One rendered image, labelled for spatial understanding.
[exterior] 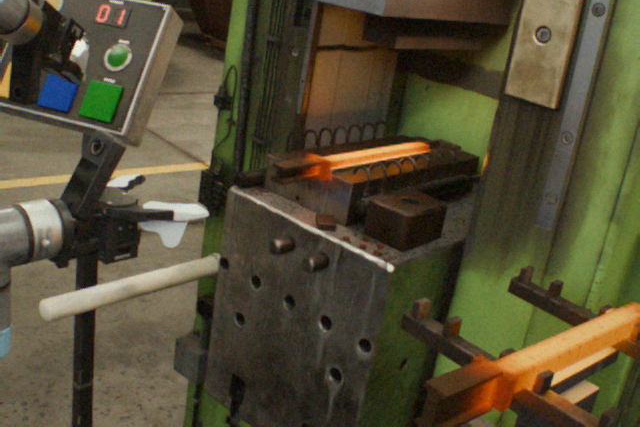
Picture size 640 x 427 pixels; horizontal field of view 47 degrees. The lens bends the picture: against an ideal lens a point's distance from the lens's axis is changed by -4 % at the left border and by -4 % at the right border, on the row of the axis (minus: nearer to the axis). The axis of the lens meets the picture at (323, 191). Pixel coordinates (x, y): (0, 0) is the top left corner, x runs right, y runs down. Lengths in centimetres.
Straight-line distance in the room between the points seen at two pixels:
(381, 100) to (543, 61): 60
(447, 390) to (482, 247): 66
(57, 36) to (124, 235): 43
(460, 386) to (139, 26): 108
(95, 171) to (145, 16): 63
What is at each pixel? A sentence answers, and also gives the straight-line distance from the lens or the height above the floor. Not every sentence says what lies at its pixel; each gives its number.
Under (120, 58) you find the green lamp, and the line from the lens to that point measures 153.
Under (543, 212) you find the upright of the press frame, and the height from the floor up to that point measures 102.
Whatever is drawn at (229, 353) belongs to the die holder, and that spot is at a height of 59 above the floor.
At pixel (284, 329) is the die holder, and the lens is 135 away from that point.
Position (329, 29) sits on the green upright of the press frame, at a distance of 151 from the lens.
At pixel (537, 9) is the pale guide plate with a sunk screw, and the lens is 120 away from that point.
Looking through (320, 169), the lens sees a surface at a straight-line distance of 128.
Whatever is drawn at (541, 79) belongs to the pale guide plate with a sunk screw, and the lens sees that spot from 119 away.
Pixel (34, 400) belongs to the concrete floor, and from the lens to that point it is 234.
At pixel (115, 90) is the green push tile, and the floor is 103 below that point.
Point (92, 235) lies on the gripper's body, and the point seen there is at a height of 96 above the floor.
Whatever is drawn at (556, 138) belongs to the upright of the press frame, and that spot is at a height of 114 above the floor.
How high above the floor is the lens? 137
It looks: 19 degrees down
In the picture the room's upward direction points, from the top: 10 degrees clockwise
